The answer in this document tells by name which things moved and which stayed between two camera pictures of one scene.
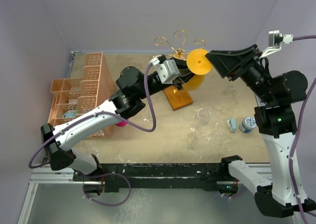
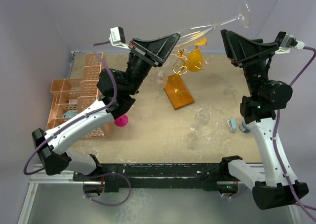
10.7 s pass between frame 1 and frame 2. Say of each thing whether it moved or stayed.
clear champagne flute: moved
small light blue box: stayed
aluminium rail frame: stayed
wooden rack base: stayed
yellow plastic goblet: moved
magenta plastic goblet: stayed
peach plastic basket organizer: stayed
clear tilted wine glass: stayed
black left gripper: moved
